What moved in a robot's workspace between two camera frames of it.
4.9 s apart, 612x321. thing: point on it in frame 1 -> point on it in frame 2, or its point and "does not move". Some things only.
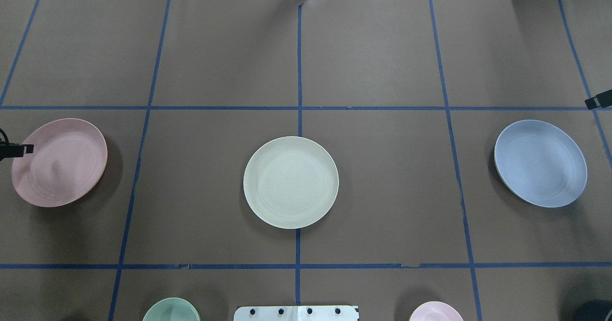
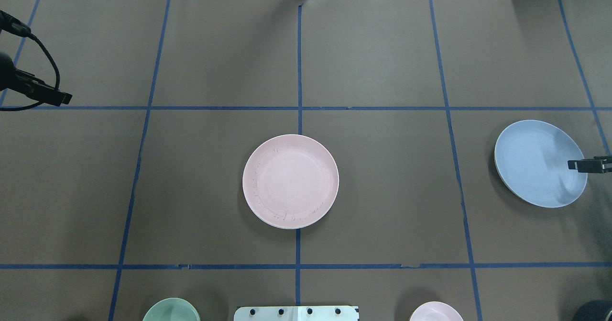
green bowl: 172,309 does not move
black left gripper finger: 13,150 -> 12,78
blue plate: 540,163 does not move
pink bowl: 435,311 does not move
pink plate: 70,156 -> 290,181
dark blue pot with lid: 594,310 does not move
